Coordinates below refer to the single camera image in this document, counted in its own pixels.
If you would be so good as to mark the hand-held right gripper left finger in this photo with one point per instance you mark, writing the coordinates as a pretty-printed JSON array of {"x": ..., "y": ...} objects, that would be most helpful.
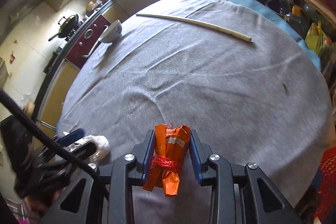
[{"x": 150, "y": 150}]

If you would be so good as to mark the orange wrapper bundle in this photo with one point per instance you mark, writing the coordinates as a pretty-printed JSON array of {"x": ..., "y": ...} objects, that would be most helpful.
[{"x": 170, "y": 145}]

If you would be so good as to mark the clear plastic bag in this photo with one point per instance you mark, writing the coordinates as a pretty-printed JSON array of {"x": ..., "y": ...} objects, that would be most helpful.
[{"x": 101, "y": 146}]

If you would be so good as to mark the long pale wooden stick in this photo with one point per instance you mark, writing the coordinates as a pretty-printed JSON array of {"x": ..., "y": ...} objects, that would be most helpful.
[{"x": 199, "y": 22}]

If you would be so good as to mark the plastic oil bottle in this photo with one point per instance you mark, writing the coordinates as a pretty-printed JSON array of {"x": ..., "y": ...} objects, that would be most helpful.
[{"x": 296, "y": 20}]

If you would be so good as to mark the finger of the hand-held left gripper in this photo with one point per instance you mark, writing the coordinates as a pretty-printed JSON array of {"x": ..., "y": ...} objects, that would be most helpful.
[
  {"x": 71, "y": 135},
  {"x": 84, "y": 149}
]

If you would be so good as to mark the black gas stove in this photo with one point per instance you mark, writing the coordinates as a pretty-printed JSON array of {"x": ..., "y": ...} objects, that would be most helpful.
[{"x": 56, "y": 56}]

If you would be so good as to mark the blue under cloth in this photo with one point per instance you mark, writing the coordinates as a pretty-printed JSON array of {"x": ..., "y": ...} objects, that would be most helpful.
[{"x": 262, "y": 11}]

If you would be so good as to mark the dark red built-in oven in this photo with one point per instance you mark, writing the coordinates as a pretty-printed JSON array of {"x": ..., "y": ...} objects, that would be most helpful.
[{"x": 86, "y": 37}]

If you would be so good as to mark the white ceramic bowl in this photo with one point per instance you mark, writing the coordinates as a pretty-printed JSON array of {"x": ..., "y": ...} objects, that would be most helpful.
[{"x": 113, "y": 31}]

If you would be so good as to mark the black wok with lid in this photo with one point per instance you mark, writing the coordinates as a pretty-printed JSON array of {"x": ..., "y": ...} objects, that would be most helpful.
[{"x": 67, "y": 23}]

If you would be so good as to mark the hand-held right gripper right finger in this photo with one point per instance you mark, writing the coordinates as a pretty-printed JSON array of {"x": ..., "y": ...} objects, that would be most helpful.
[{"x": 195, "y": 153}]

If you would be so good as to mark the grey tablecloth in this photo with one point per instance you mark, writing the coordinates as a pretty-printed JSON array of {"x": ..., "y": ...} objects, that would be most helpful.
[{"x": 210, "y": 82}]

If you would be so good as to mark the yellow packet bag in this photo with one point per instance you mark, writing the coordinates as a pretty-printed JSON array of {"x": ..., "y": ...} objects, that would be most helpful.
[{"x": 317, "y": 39}]

